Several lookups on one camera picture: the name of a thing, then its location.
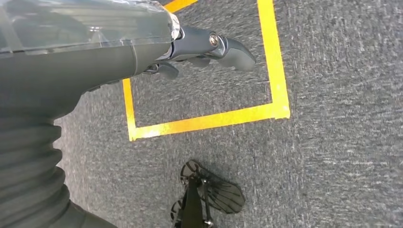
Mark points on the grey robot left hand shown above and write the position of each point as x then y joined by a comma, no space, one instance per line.
78,69

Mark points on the black robot leg and foot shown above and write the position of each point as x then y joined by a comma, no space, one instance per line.
192,204

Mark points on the yellow floor tape square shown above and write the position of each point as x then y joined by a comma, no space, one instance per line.
277,63

